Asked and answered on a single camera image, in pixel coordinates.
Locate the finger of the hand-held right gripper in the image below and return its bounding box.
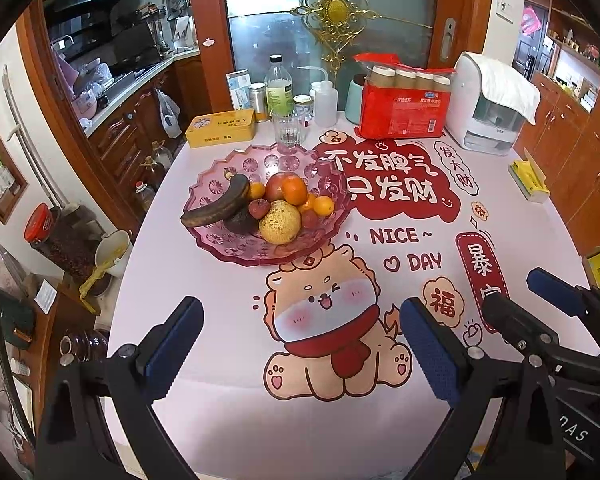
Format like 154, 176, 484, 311
526, 267, 600, 356
481, 294, 600, 386

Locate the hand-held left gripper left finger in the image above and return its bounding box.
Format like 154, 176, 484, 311
34, 296, 204, 480

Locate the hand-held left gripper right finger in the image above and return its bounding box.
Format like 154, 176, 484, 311
400, 297, 567, 480

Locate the pink glass fruit bowl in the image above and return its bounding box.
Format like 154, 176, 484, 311
182, 144, 353, 266

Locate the dark avocado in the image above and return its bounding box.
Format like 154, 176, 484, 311
225, 207, 261, 235

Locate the overripe dark banana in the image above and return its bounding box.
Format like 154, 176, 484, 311
180, 174, 251, 228

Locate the yellow spotted pear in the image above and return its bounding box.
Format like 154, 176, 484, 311
258, 201, 302, 246

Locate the red apple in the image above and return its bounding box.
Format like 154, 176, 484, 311
265, 172, 301, 203

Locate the dark glass jar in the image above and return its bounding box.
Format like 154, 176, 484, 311
60, 329, 110, 366

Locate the yellow plastic ladle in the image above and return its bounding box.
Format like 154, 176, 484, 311
78, 252, 118, 316

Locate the white bucket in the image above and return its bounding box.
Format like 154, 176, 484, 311
94, 230, 133, 278

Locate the cooking oil bottle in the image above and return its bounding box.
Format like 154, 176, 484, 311
140, 156, 167, 191
150, 140, 173, 171
134, 181, 156, 213

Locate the red lidded jar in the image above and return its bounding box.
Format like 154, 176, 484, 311
23, 203, 88, 271

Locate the white countertop appliance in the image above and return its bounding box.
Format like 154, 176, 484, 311
445, 51, 528, 156

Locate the white towel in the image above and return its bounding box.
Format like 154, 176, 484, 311
480, 57, 541, 125

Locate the wooden kitchen cabinet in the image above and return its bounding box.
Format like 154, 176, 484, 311
82, 55, 201, 221

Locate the yellow tin box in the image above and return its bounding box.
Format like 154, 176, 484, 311
185, 108, 257, 149

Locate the red paper cup pack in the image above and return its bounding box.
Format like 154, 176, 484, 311
354, 52, 456, 139

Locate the dark wooden entrance door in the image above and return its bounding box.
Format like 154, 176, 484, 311
512, 0, 551, 81

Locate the white plastic bag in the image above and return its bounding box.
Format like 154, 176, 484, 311
155, 89, 182, 139

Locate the clear drinking glass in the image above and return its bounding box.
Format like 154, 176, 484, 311
271, 105, 308, 148

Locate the wooden framed window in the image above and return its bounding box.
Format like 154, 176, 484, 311
0, 101, 29, 225

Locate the metal can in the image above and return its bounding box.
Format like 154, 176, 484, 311
248, 82, 270, 123

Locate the teal canister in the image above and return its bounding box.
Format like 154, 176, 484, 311
344, 74, 368, 125

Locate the red door decoration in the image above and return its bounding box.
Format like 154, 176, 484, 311
521, 6, 546, 36

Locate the white blue carton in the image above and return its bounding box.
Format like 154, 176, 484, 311
225, 71, 253, 111

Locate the white squeeze bottle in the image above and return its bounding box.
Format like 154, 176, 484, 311
297, 66, 338, 127

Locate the glass bottle green label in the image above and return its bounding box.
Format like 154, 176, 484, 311
265, 55, 293, 121

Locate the frosted glass sliding door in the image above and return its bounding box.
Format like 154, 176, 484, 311
222, 0, 441, 111

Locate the wooden wall cabinet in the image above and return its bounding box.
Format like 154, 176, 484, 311
515, 0, 600, 256

